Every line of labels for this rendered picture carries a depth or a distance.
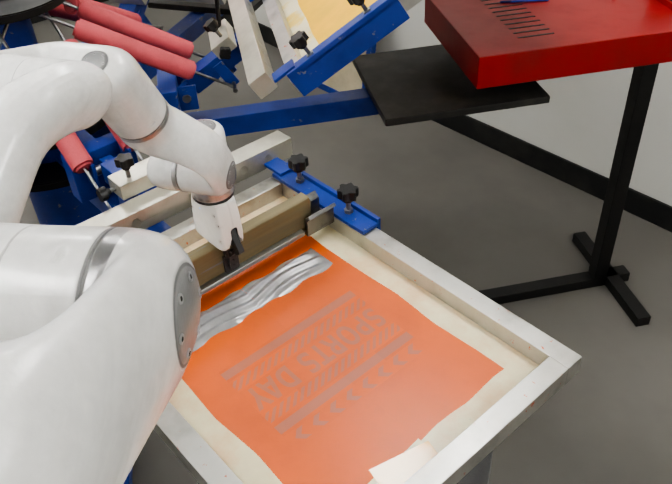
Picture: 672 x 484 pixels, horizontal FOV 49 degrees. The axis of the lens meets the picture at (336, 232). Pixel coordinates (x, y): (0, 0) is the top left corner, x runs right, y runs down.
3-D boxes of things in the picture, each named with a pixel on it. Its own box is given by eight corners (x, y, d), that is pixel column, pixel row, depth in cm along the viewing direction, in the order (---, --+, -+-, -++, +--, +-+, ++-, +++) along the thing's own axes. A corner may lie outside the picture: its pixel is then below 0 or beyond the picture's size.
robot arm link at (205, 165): (101, 136, 103) (162, 198, 122) (185, 147, 99) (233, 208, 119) (121, 84, 106) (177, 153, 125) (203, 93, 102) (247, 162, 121)
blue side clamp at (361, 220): (381, 244, 153) (380, 217, 148) (363, 255, 150) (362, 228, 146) (291, 186, 171) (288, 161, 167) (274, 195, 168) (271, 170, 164)
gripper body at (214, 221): (178, 184, 131) (189, 232, 138) (210, 208, 125) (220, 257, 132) (213, 167, 135) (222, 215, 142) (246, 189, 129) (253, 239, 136)
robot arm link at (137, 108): (52, 112, 79) (-61, 98, 83) (137, 194, 98) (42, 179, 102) (102, -10, 84) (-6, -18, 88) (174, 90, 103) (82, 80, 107)
